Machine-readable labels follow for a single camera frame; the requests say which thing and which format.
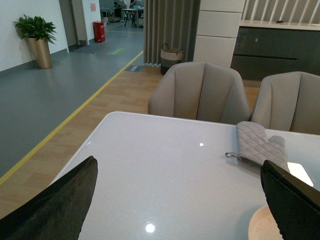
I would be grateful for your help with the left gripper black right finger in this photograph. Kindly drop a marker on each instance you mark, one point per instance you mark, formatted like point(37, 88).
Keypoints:
point(294, 205)

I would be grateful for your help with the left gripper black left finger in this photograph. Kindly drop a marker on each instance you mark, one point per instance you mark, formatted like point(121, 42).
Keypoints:
point(59, 211)

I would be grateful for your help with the beige round plate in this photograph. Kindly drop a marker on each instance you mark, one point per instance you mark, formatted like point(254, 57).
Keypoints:
point(263, 226)

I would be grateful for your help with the grey quilted oven mitt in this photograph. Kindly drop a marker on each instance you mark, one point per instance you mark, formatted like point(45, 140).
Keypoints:
point(254, 147)

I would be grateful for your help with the beige chair right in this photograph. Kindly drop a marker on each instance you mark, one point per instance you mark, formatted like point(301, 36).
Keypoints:
point(289, 102)

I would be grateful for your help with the beige chair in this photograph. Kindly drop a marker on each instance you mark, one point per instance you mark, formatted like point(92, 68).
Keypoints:
point(289, 102)
point(201, 91)

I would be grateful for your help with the beige chair left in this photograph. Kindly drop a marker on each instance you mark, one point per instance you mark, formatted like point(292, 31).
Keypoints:
point(201, 91)

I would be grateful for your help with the dark grey kitchen counter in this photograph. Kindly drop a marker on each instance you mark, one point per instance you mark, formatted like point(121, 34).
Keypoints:
point(275, 48)

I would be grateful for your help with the green plant in gold pot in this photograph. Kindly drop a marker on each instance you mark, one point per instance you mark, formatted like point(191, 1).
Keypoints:
point(38, 33)

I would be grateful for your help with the red fire extinguisher box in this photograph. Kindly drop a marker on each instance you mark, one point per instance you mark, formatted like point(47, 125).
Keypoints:
point(99, 31)

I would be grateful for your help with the white pillar cabinet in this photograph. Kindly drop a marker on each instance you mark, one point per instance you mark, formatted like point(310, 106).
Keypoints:
point(217, 31)

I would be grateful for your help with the distant work table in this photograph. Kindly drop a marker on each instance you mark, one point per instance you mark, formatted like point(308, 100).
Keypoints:
point(136, 15)

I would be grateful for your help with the grey curtain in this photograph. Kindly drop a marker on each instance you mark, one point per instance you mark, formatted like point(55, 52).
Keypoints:
point(172, 22)

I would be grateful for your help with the woven basket with handles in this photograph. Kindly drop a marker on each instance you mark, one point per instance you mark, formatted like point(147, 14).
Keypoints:
point(169, 57)

